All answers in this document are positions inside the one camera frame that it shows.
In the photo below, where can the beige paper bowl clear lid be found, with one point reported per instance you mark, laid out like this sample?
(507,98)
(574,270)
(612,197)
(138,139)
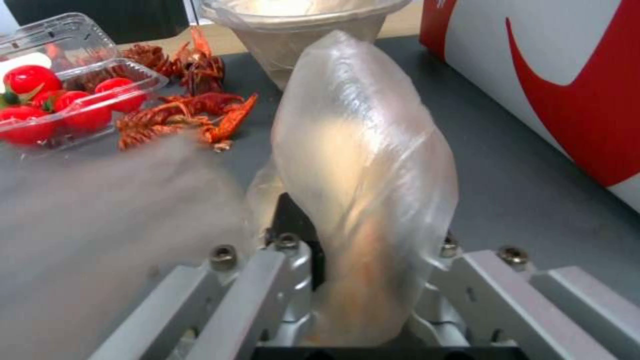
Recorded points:
(280,41)

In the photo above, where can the translucent plastic bag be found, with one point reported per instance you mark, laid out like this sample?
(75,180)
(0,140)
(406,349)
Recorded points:
(360,157)

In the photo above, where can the blurry translucent plastic film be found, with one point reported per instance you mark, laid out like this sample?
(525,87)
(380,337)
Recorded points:
(100,225)

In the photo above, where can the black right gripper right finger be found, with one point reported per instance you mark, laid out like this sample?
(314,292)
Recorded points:
(540,311)

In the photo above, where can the red cherry tomato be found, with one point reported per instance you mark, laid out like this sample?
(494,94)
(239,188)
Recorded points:
(31,80)
(25,125)
(121,94)
(84,112)

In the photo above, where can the red crayfish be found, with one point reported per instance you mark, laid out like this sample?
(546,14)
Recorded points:
(165,129)
(201,69)
(205,103)
(147,56)

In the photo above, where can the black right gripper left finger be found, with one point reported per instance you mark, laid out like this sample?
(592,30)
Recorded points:
(240,300)

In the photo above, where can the clear plastic takeout box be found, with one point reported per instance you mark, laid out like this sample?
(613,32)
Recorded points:
(85,48)

